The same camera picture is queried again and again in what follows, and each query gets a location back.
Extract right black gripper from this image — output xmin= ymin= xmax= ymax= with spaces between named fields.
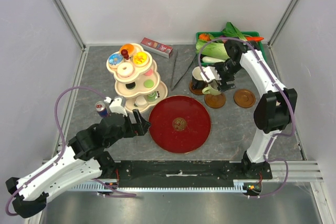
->
xmin=212 ymin=60 xmax=243 ymax=92

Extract light green mug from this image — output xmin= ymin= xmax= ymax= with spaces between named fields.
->
xmin=202 ymin=80 xmax=221 ymax=95

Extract white cake slice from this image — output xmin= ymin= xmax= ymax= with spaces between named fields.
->
xmin=134 ymin=95 xmax=148 ymax=107

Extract black and white mug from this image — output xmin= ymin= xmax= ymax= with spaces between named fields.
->
xmin=191 ymin=67 xmax=207 ymax=90

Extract green swirl roll cake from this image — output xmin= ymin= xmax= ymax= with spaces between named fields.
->
xmin=146 ymin=91 xmax=160 ymax=102

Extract black cookie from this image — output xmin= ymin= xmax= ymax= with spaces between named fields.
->
xmin=125 ymin=82 xmax=136 ymax=90

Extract green cookie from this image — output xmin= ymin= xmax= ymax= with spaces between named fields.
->
xmin=143 ymin=79 xmax=154 ymax=89

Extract metal tongs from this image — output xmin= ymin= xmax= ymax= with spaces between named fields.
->
xmin=170 ymin=50 xmax=196 ymax=91

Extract pink cookie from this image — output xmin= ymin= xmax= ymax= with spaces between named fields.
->
xmin=145 ymin=69 xmax=153 ymax=76

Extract white donut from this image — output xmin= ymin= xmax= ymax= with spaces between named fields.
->
xmin=117 ymin=62 xmax=134 ymax=78

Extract yellow donut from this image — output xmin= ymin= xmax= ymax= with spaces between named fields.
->
xmin=132 ymin=52 xmax=149 ymax=67

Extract blue donut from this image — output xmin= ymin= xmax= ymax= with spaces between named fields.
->
xmin=108 ymin=52 xmax=124 ymax=68

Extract orange donut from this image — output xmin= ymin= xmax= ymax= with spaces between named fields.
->
xmin=119 ymin=44 xmax=136 ymax=57

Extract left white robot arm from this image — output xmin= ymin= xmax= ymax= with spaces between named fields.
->
xmin=6 ymin=109 xmax=151 ymax=218

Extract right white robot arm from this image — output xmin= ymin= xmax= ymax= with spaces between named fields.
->
xmin=215 ymin=38 xmax=298 ymax=179

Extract brown wooden coaster middle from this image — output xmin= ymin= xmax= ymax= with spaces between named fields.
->
xmin=204 ymin=93 xmax=226 ymax=109

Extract brown wooden coaster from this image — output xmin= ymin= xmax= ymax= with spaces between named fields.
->
xmin=204 ymin=93 xmax=226 ymax=109
xmin=234 ymin=89 xmax=256 ymax=109
xmin=188 ymin=81 xmax=207 ymax=95

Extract brown wooden coaster right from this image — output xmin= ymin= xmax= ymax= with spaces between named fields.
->
xmin=234 ymin=89 xmax=256 ymax=109

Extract brown wooden coaster left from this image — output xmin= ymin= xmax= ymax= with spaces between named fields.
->
xmin=188 ymin=81 xmax=207 ymax=95

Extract white radish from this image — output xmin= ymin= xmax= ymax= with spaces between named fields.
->
xmin=202 ymin=56 xmax=225 ymax=63

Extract napa cabbage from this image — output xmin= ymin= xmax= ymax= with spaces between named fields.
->
xmin=195 ymin=39 xmax=229 ymax=60

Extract red round tray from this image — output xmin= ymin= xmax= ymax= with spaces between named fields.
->
xmin=149 ymin=95 xmax=212 ymax=154

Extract red bull can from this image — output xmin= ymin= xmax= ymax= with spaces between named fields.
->
xmin=95 ymin=101 xmax=109 ymax=118

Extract cream three-tier dessert stand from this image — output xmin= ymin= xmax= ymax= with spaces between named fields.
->
xmin=106 ymin=43 xmax=168 ymax=113

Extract orange pumpkin toy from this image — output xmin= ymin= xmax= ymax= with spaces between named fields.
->
xmin=198 ymin=33 xmax=211 ymax=41

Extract red chili pepper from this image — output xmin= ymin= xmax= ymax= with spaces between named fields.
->
xmin=246 ymin=36 xmax=264 ymax=42

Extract bok choy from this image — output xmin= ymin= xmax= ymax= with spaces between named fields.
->
xmin=222 ymin=22 xmax=247 ymax=41

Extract green plastic basket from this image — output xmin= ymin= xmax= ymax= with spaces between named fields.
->
xmin=196 ymin=31 xmax=266 ymax=66

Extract red rectangular box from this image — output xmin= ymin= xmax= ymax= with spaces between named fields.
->
xmin=140 ymin=37 xmax=173 ymax=59

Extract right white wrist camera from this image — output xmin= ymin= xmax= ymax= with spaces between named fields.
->
xmin=200 ymin=66 xmax=221 ymax=83

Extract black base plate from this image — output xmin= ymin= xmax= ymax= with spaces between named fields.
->
xmin=99 ymin=161 xmax=272 ymax=188

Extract white slotted cable duct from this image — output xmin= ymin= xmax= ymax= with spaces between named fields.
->
xmin=68 ymin=180 xmax=251 ymax=193

